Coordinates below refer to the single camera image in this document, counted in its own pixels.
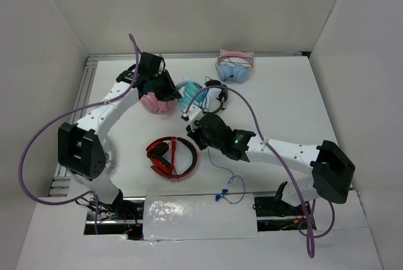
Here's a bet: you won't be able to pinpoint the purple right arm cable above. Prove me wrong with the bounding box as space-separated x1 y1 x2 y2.
185 86 335 258

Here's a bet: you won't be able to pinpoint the light blue cat-ear headphones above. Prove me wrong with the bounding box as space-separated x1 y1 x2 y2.
215 49 254 83

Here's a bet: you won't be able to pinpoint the red and black headphones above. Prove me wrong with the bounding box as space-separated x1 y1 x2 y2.
145 137 198 179

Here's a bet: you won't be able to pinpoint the white headphones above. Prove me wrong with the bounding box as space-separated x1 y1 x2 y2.
102 137 116 174

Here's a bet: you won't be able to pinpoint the pink gaming headphones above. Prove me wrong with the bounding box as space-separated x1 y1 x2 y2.
140 93 176 114

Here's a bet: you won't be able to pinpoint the teal cat-ear headphones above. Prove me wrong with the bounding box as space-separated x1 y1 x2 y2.
176 74 220 113

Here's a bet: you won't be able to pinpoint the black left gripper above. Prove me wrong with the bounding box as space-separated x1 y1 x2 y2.
150 69 183 103

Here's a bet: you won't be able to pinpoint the white taped cover sheet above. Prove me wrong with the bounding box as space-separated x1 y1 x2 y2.
142 194 258 241

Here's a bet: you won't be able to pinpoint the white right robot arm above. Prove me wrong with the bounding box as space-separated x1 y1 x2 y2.
183 113 355 215

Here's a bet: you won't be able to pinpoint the black wired headphones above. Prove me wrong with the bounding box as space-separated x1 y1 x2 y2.
203 79 228 114

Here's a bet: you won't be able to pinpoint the blue headphone cable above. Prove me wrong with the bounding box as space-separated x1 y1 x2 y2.
206 147 248 205

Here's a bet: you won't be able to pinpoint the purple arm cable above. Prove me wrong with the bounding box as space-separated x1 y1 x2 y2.
185 86 335 258
18 33 142 235

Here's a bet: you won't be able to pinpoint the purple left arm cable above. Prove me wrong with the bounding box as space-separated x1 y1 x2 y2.
18 33 142 235

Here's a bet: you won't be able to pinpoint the metal base rail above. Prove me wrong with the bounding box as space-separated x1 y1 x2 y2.
84 194 307 241

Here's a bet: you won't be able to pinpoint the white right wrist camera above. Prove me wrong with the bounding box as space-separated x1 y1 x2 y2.
181 104 204 124

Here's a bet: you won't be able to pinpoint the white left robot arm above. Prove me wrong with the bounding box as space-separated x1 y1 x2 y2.
58 52 181 219

